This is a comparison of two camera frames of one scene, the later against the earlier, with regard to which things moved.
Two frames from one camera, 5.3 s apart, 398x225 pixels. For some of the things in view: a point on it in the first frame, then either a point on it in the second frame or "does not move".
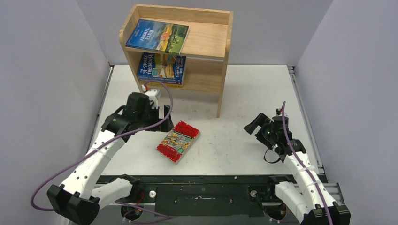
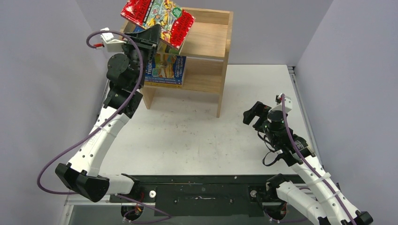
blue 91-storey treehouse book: [169, 68] does not move
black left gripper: [164, 126] → [147, 40]
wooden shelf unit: [206, 46] does not move
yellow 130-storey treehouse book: [152, 84] does not move
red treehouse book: [175, 145] → [175, 23]
